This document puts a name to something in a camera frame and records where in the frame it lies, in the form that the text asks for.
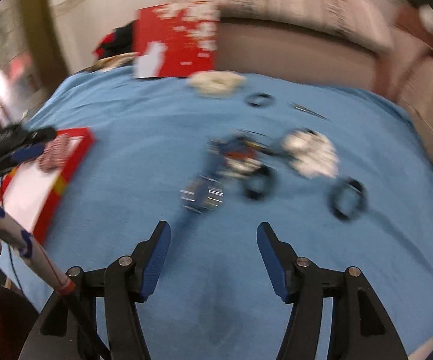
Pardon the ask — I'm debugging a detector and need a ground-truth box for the red white checkered scrunchie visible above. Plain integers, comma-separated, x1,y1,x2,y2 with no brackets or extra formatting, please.
37,134,70,172

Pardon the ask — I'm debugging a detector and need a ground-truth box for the thick black scrunchie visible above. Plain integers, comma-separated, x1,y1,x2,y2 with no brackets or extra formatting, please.
243,165,277,201

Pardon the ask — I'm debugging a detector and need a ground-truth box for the watch with striped strap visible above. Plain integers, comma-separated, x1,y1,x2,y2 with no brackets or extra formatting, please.
178,145,226,215

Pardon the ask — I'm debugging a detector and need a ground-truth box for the white dotted scrunchie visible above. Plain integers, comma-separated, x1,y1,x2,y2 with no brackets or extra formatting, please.
281,129,340,179

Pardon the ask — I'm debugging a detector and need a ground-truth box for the red bead bracelet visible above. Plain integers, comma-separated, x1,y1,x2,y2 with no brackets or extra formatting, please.
220,138,266,173

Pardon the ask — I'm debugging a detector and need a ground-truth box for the red jewelry box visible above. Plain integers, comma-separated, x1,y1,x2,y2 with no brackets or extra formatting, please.
0,127,94,244

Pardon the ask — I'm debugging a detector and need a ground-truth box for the blue blanket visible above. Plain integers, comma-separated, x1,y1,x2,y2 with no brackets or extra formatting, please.
28,67,433,359

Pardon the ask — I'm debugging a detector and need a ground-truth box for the black red clothing pile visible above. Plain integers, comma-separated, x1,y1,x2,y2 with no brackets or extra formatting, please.
93,21,135,60

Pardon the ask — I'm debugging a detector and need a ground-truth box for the silver hair clip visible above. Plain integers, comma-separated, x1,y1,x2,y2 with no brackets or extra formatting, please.
290,103,327,120

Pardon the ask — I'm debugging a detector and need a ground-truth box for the cream scrunchie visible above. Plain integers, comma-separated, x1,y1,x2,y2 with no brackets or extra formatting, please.
186,71,246,98

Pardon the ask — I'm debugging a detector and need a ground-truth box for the red floral box lid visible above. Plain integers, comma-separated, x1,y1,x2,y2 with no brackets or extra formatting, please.
133,2,220,79

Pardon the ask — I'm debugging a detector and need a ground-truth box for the pink headboard cushion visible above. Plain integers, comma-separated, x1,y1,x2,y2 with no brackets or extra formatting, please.
215,19,377,89

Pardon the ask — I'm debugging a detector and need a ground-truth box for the white blue red cable sleeve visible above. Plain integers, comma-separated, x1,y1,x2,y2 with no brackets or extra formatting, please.
0,183,77,296

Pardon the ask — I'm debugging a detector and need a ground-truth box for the thin black hair tie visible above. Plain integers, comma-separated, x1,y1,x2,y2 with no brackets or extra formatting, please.
244,92,276,108

